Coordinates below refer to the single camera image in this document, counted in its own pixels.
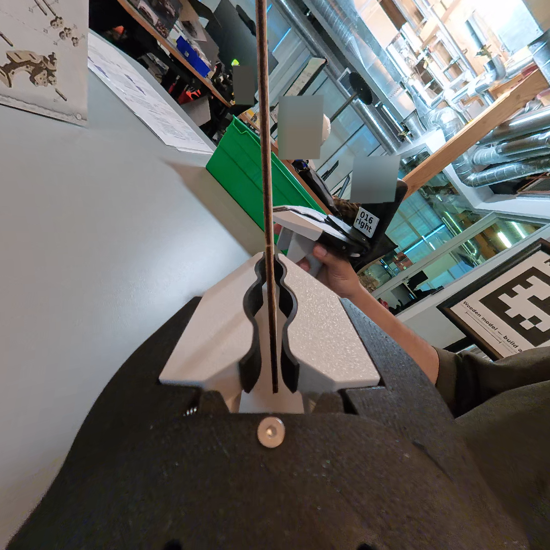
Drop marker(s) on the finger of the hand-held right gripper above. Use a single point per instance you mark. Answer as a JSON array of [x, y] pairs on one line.
[[305, 210], [300, 225]]

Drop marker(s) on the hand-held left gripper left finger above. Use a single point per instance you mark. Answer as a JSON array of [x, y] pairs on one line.
[[206, 339]]

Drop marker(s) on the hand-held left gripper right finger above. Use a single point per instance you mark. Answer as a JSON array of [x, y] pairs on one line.
[[331, 339]]

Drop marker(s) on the laser-cut wooden parts sheet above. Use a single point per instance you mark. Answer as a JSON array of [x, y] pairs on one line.
[[267, 172]]

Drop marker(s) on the person's right forearm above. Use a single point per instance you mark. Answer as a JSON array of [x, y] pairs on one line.
[[399, 335]]

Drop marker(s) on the grey desk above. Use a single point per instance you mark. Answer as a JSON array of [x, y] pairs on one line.
[[86, 236]]

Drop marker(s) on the person's right hand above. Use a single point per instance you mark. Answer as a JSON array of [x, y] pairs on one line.
[[339, 275]]

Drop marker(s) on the black bag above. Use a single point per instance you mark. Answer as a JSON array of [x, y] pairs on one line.
[[320, 182]]

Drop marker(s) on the green plastic bin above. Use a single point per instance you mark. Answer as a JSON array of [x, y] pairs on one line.
[[240, 172]]

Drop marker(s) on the mannequin head with hard hat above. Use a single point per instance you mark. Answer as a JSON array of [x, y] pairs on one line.
[[326, 127]]

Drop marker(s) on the silver ventilation ducts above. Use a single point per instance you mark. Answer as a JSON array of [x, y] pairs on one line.
[[494, 159]]

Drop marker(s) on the wooden beam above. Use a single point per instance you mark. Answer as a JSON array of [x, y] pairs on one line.
[[472, 133]]

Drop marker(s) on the black disc on pole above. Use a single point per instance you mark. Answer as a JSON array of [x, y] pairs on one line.
[[360, 88]]

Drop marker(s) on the framed marker sign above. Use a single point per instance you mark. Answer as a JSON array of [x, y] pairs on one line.
[[507, 309]]

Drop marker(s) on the wooden-topped background table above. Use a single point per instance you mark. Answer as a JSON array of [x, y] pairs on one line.
[[193, 60]]

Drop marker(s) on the plastic-sleeved paper sheet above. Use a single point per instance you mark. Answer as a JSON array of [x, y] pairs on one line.
[[141, 94]]

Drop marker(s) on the hanging instruction sheet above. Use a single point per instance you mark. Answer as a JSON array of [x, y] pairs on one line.
[[38, 56]]

